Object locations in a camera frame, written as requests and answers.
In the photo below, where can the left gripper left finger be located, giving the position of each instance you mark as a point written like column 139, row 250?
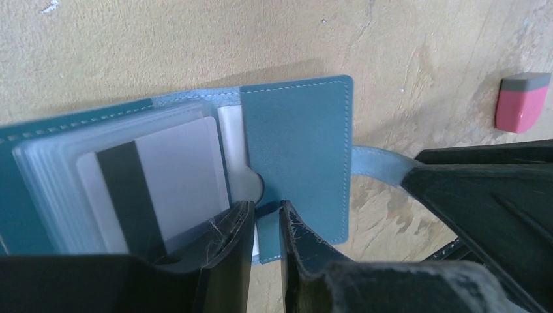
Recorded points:
column 210, row 274

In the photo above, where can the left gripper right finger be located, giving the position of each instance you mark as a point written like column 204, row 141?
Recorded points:
column 316, row 277

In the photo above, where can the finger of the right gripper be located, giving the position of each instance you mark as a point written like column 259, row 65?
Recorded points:
column 498, row 200

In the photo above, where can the white card with black stripe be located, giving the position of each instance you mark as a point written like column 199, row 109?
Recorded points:
column 150, row 193

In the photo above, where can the blue card holder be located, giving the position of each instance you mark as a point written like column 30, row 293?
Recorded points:
column 278, row 141

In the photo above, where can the pink grey eraser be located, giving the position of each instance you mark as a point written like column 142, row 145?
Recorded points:
column 520, row 101

